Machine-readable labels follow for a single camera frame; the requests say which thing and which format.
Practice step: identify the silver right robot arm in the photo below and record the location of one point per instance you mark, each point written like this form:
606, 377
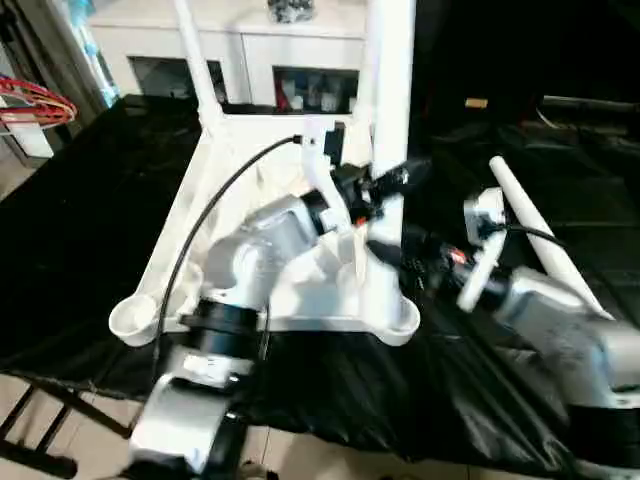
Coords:
570, 330

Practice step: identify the small tan tag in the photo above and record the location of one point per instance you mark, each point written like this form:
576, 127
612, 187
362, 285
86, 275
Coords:
476, 103

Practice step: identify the white plastic table top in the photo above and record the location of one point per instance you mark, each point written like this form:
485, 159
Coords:
300, 290

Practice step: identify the black plastic mat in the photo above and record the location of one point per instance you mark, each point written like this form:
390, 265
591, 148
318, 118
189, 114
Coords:
70, 230

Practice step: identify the black metal stand frame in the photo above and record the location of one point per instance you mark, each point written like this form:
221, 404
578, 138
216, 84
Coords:
60, 420

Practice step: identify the grey crumpled bundle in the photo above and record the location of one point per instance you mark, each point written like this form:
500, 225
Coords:
291, 9

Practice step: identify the white plastic table leg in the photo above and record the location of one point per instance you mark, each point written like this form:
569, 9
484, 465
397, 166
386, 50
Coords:
364, 60
392, 90
530, 220
200, 60

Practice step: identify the black metal bar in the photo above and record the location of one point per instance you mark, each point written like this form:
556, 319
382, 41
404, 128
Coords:
595, 108

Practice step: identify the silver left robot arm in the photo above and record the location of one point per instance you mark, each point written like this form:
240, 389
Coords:
250, 260

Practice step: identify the white cabinet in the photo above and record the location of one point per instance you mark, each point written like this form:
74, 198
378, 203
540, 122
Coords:
250, 45

